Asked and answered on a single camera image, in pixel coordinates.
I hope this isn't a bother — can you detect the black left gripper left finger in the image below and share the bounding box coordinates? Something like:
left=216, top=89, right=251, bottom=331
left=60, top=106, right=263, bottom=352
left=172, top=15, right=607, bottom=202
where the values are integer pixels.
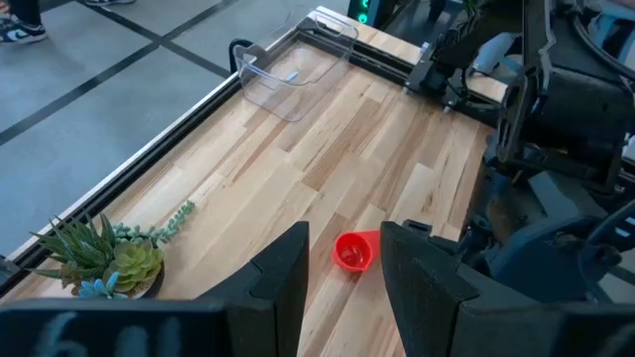
left=195, top=220, right=312, bottom=357

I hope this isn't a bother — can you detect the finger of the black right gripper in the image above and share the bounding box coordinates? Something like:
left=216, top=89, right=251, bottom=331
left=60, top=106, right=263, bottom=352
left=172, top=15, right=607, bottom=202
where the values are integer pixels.
left=401, top=219, right=465, bottom=277

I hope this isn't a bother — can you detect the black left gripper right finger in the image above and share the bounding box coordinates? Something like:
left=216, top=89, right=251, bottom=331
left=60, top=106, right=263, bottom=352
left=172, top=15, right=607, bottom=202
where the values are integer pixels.
left=379, top=220, right=480, bottom=357

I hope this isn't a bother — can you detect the red measuring cup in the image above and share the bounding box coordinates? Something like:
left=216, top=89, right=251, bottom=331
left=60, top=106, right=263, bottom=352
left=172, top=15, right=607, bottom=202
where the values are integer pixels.
left=330, top=229, right=382, bottom=275

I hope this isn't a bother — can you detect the clear plastic basket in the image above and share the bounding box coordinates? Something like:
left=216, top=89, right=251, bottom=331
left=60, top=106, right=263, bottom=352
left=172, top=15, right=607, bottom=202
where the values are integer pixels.
left=231, top=8, right=361, bottom=123

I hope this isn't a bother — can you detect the succulent plant in pot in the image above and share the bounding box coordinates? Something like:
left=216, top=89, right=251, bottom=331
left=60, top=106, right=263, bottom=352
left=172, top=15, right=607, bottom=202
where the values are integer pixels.
left=28, top=198, right=197, bottom=301

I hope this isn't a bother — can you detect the black device with green lights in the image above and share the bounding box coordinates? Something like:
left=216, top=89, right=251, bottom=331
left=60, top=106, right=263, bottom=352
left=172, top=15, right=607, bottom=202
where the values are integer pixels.
left=345, top=0, right=398, bottom=29

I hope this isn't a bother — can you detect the person's sneaker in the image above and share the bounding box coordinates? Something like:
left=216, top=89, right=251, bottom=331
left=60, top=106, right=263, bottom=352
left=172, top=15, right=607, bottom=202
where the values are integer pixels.
left=0, top=0, right=49, bottom=46

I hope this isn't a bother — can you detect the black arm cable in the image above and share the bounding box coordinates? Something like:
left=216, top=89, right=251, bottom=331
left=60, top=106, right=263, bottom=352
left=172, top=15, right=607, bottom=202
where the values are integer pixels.
left=570, top=14, right=635, bottom=83

